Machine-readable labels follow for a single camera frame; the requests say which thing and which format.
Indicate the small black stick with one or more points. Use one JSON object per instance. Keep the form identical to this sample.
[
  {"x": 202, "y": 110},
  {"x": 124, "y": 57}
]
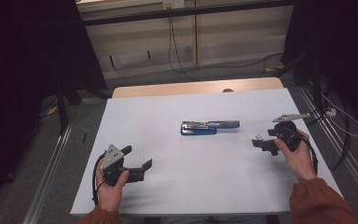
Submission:
[{"x": 84, "y": 137}]

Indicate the person's right hand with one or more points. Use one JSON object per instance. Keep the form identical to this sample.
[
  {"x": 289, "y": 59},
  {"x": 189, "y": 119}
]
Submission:
[{"x": 301, "y": 161}]

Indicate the person's left hand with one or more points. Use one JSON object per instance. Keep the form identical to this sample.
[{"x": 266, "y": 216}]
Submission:
[{"x": 110, "y": 196}]

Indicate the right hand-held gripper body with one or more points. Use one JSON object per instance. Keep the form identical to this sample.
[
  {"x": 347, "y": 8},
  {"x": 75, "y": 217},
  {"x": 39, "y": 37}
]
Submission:
[{"x": 287, "y": 130}]

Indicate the white table cover sheet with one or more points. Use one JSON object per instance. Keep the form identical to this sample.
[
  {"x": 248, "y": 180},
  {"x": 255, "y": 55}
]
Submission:
[{"x": 199, "y": 171}]

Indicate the blue stapler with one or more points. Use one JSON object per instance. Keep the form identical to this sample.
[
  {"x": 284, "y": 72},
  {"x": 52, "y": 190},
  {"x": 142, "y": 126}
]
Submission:
[{"x": 199, "y": 130}]

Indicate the black curtain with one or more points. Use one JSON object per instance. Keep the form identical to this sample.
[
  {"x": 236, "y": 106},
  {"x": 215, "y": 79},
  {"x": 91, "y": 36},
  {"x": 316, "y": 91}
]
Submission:
[
  {"x": 338, "y": 37},
  {"x": 18, "y": 62}
]

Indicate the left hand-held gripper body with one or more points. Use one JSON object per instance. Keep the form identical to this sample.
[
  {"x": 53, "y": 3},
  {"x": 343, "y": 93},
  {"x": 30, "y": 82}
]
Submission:
[{"x": 112, "y": 157}]

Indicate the black metal stand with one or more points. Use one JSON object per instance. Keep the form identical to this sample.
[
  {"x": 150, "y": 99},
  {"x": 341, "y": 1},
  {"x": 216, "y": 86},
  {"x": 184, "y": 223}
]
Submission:
[
  {"x": 62, "y": 112},
  {"x": 315, "y": 77}
]

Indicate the aluminium floor rail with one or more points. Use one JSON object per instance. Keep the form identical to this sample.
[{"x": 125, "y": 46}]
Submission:
[
  {"x": 48, "y": 177},
  {"x": 354, "y": 168}
]

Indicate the wooden table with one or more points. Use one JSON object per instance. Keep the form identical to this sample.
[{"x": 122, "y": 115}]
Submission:
[{"x": 167, "y": 89}]

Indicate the white power strip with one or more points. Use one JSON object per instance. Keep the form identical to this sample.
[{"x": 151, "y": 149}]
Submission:
[{"x": 331, "y": 112}]

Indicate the white wall socket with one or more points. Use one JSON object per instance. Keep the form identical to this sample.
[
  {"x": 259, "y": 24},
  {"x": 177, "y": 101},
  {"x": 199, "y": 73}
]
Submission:
[{"x": 177, "y": 3}]

